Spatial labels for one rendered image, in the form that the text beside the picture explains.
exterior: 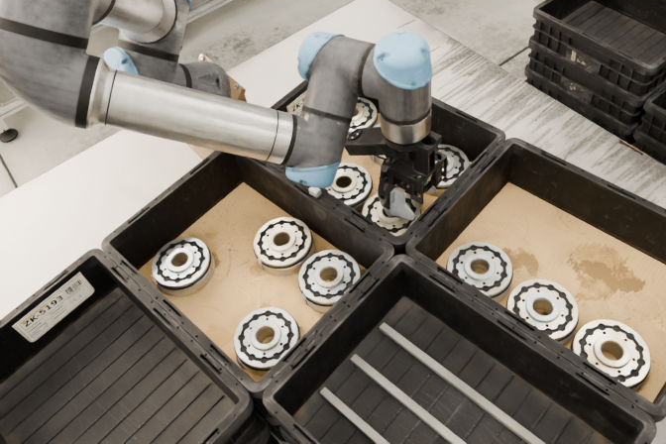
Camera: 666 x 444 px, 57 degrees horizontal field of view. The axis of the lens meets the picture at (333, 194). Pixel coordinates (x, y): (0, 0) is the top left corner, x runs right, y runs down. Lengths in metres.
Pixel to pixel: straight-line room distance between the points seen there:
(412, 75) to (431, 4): 2.24
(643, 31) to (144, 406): 1.72
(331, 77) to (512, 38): 2.02
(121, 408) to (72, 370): 0.12
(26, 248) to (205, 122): 0.74
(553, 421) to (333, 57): 0.58
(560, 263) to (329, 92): 0.47
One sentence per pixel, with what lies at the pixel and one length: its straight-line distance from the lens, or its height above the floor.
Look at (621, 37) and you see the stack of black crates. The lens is 2.07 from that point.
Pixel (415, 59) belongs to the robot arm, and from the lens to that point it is 0.80.
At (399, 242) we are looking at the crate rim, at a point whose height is 0.93.
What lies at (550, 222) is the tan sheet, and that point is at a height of 0.83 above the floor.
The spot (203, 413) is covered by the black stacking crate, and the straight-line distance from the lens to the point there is 0.98.
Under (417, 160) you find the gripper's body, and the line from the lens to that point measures 0.93.
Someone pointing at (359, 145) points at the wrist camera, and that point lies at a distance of 0.98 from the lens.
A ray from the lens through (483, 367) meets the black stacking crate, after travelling 0.95.
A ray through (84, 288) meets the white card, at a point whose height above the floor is 0.88.
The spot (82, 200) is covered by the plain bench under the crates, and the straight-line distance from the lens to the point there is 1.50.
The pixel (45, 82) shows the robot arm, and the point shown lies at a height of 1.27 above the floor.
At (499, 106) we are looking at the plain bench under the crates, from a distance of 1.47.
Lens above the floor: 1.70
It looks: 50 degrees down
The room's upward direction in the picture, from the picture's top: 12 degrees counter-clockwise
